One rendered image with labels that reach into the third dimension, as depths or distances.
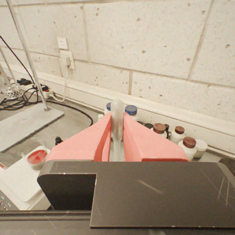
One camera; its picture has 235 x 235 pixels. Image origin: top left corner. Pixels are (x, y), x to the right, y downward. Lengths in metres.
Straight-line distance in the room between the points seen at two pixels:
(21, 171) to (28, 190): 0.06
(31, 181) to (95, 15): 0.60
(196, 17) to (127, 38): 0.22
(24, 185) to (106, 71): 0.52
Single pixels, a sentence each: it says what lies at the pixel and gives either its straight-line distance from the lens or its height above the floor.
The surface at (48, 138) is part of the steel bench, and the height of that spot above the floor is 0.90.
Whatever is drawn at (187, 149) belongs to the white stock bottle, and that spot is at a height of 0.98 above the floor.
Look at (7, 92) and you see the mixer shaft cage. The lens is 0.68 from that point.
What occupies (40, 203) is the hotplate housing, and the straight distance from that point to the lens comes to 0.42.
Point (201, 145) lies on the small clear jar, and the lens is 0.55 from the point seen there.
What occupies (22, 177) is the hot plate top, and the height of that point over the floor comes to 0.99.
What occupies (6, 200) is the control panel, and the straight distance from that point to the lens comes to 0.44.
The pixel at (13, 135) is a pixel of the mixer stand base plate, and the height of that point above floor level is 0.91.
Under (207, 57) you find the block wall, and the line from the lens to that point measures 0.53.
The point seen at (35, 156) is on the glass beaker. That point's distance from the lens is 0.38.
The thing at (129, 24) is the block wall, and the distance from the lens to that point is 0.59.
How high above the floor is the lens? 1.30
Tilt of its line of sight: 36 degrees down
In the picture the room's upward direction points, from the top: straight up
